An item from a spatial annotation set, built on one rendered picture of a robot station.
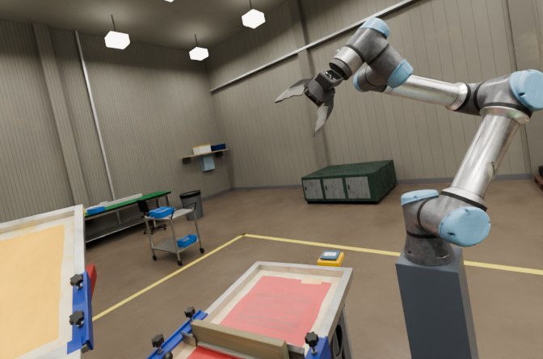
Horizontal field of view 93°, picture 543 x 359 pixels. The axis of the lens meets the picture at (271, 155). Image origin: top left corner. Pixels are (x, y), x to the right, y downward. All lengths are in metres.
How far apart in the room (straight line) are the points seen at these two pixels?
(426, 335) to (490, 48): 6.36
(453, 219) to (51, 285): 1.49
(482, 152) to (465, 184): 0.10
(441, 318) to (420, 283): 0.12
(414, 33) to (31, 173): 9.63
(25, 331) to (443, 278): 1.44
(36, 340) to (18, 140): 7.43
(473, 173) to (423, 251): 0.30
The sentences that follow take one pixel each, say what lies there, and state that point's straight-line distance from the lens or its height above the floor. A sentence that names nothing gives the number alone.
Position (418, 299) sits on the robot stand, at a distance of 1.11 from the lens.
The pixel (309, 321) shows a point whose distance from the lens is 1.25.
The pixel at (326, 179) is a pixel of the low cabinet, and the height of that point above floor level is 0.59.
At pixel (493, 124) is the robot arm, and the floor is 1.62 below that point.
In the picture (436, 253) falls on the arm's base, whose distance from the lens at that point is 1.04.
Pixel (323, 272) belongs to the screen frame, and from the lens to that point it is 1.50.
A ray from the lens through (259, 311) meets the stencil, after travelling 1.36.
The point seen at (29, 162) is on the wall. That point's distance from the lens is 8.53.
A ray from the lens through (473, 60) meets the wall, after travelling 7.04.
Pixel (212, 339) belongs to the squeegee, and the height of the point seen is 1.02.
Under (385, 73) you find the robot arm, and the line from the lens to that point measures 0.81.
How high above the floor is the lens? 1.70
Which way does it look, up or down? 3 degrees down
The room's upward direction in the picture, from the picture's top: 11 degrees counter-clockwise
